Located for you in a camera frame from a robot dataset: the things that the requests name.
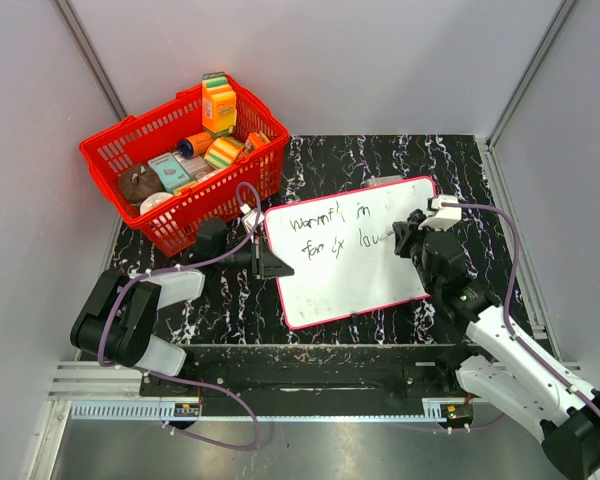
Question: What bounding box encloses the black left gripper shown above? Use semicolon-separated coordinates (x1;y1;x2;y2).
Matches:
216;233;293;280

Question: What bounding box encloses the pink framed whiteboard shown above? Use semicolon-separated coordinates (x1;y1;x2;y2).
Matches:
264;176;436;330

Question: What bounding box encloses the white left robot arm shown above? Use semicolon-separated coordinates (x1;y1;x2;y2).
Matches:
70;218;294;396

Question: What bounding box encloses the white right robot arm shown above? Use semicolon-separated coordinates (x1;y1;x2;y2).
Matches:
392;202;600;479

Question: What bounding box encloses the white eraser block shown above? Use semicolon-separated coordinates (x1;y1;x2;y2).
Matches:
364;175;403;188

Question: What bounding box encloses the yellow green sponge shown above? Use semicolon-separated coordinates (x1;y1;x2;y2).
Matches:
204;136;244;169

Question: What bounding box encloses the red plastic shopping basket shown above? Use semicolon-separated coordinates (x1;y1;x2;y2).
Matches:
80;73;289;257

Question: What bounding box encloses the orange snack packet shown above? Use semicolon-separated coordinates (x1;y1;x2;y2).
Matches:
242;131;270;156

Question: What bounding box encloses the white round lid container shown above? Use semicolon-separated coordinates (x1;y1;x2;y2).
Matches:
139;192;173;215

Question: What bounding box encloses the teal small box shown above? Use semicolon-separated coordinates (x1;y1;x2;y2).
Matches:
147;153;190;194

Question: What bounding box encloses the orange cylindrical can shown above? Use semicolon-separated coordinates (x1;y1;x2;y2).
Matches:
176;131;215;159

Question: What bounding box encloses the brown round bread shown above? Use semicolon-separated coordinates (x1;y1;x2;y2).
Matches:
117;163;163;205

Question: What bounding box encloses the orange sponge pack upright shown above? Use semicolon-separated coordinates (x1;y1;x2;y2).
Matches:
201;72;237;138

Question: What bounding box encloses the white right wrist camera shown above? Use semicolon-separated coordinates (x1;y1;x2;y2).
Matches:
418;194;462;231

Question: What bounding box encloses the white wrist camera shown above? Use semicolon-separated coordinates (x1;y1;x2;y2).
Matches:
418;194;462;231
240;203;264;233

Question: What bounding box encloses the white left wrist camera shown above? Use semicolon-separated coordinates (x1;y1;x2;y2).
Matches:
240;203;264;233

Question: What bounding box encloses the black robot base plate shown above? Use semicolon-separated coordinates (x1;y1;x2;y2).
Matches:
140;345;467;414

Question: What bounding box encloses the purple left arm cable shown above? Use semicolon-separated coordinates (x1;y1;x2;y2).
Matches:
97;180;264;450

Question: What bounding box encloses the white slotted cable duct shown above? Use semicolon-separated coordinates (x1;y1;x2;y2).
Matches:
70;400;446;423

